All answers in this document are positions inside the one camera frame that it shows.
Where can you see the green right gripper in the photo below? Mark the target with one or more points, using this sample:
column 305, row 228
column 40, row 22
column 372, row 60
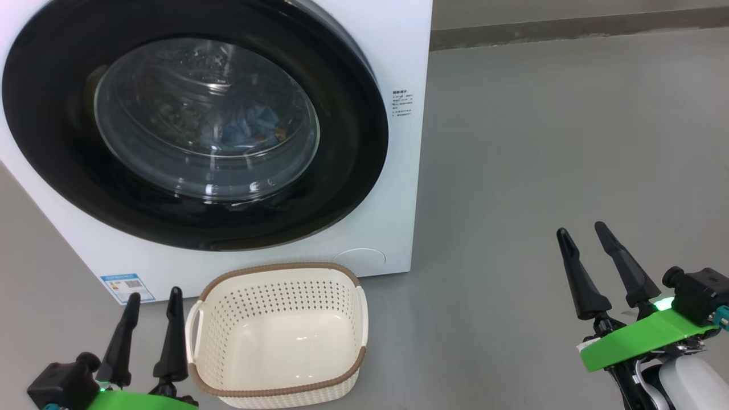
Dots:
column 638, row 341

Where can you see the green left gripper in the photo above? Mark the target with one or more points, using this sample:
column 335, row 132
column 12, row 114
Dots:
column 142, row 401

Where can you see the black round glass washer door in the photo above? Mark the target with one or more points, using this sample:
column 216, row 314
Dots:
column 57, row 142

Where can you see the blue tiger print garment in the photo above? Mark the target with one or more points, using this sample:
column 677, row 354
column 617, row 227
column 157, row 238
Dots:
column 250, row 122

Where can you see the white front-load washing machine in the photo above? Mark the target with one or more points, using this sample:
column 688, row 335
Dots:
column 398, row 199

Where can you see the blue energy label sticker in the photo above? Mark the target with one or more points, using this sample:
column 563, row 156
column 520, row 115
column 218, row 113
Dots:
column 128, row 287

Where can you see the cream perforated laundry basket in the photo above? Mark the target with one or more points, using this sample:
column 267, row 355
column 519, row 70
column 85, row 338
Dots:
column 285, row 347

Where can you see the round white filter cover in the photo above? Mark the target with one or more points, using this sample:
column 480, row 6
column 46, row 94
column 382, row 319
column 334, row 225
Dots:
column 361, row 262

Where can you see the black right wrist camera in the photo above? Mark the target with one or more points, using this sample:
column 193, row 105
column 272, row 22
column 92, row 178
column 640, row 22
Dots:
column 697, row 293

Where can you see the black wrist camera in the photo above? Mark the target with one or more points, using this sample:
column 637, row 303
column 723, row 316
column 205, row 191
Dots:
column 60, row 384
column 697, row 293

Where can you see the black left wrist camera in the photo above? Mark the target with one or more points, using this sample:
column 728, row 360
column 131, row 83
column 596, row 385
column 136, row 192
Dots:
column 60, row 384

